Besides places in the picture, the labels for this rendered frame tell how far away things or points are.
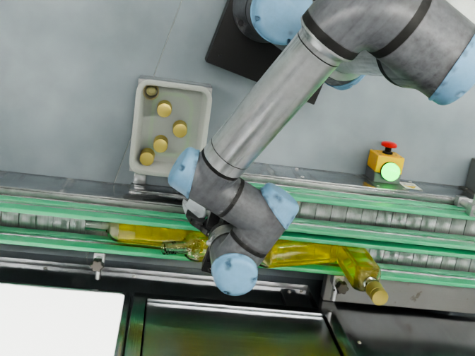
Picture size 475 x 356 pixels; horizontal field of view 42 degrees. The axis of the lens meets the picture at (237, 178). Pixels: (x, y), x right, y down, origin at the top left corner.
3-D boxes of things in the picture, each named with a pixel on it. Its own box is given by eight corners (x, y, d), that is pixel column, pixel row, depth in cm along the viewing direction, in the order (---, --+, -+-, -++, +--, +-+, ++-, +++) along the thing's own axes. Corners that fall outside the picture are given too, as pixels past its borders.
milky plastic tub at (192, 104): (130, 164, 155) (127, 173, 147) (139, 73, 149) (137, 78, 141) (200, 171, 157) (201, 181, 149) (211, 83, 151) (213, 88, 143)
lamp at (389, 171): (378, 178, 155) (382, 181, 152) (382, 160, 153) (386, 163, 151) (395, 180, 155) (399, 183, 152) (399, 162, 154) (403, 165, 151)
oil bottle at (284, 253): (322, 253, 153) (246, 260, 143) (326, 232, 151) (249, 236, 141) (336, 263, 148) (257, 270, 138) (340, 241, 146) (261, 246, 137)
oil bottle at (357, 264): (331, 255, 153) (355, 294, 133) (335, 233, 152) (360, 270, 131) (353, 256, 154) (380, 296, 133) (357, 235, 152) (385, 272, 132)
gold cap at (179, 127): (173, 119, 151) (173, 122, 147) (187, 121, 152) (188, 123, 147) (172, 133, 152) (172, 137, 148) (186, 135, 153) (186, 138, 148)
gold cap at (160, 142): (154, 133, 152) (154, 137, 148) (169, 135, 152) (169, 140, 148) (152, 147, 153) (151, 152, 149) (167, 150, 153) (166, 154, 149)
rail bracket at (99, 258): (92, 263, 148) (85, 289, 135) (95, 236, 147) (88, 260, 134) (109, 265, 149) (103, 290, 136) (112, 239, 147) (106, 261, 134)
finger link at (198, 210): (190, 180, 134) (217, 198, 129) (182, 205, 136) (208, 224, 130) (179, 180, 132) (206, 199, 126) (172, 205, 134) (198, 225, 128)
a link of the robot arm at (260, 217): (253, 179, 100) (214, 232, 103) (307, 214, 103) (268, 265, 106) (247, 164, 108) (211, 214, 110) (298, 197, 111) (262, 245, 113)
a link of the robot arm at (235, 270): (271, 270, 104) (242, 308, 106) (261, 241, 114) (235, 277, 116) (232, 247, 102) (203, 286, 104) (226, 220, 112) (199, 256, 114)
